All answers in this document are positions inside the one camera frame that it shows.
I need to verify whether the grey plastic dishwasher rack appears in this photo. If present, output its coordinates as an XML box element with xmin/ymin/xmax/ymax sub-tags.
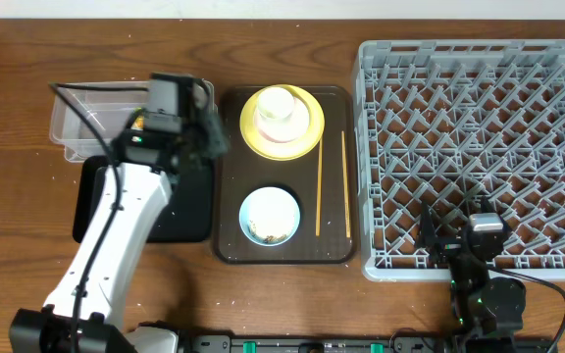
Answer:
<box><xmin>352</xmin><ymin>39</ymin><xmax>565</xmax><ymax>282</ymax></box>

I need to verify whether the plastic wrapper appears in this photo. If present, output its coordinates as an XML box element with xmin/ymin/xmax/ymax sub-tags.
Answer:
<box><xmin>130</xmin><ymin>115</ymin><xmax>144</xmax><ymax>130</ymax></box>

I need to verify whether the yellow plate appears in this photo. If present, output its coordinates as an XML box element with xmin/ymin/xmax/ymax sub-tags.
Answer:
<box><xmin>239</xmin><ymin>84</ymin><xmax>325</xmax><ymax>161</ymax></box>

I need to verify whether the clear plastic bin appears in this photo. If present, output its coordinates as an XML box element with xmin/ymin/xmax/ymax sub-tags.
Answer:
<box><xmin>50</xmin><ymin>80</ymin><xmax>213</xmax><ymax>165</ymax></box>

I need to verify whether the brown serving tray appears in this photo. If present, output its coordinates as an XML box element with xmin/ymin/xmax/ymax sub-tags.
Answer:
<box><xmin>212</xmin><ymin>86</ymin><xmax>356</xmax><ymax>264</ymax></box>

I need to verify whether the wooden chopstick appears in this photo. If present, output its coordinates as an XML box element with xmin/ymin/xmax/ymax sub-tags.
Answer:
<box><xmin>340</xmin><ymin>130</ymin><xmax>351</xmax><ymax>239</ymax></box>
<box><xmin>315</xmin><ymin>138</ymin><xmax>323</xmax><ymax>237</ymax></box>

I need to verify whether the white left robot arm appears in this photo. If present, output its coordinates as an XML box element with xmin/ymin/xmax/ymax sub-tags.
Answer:
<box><xmin>9</xmin><ymin>73</ymin><xmax>229</xmax><ymax>352</ymax></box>

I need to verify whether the black tray bin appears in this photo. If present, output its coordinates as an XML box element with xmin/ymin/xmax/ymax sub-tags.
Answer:
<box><xmin>73</xmin><ymin>156</ymin><xmax>216</xmax><ymax>243</ymax></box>

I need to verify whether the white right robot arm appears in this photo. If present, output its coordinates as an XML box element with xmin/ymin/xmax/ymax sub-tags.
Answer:
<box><xmin>415</xmin><ymin>199</ymin><xmax>526</xmax><ymax>352</ymax></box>

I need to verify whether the pink bowl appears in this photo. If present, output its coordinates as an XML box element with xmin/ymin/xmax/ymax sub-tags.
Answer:
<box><xmin>254</xmin><ymin>97</ymin><xmax>310</xmax><ymax>143</ymax></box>

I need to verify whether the light blue bowl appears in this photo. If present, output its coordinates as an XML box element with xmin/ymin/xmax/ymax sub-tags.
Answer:
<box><xmin>238</xmin><ymin>186</ymin><xmax>301</xmax><ymax>247</ymax></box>

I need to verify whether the cream cup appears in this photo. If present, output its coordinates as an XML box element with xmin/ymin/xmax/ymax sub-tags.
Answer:
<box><xmin>256</xmin><ymin>86</ymin><xmax>295</xmax><ymax>121</ymax></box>

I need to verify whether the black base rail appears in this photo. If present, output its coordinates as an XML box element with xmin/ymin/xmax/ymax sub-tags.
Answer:
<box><xmin>178</xmin><ymin>333</ymin><xmax>558</xmax><ymax>353</ymax></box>

